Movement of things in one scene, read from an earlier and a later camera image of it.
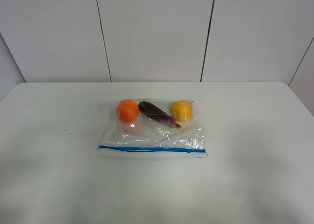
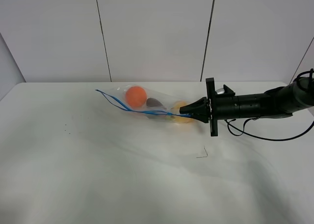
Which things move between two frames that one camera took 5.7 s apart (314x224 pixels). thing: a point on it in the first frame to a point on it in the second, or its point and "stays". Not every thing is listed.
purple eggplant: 155,112 to 153,102
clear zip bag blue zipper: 151,128 to 145,102
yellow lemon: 181,110 stays
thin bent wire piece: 204,156 stays
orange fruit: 127,110 to 136,96
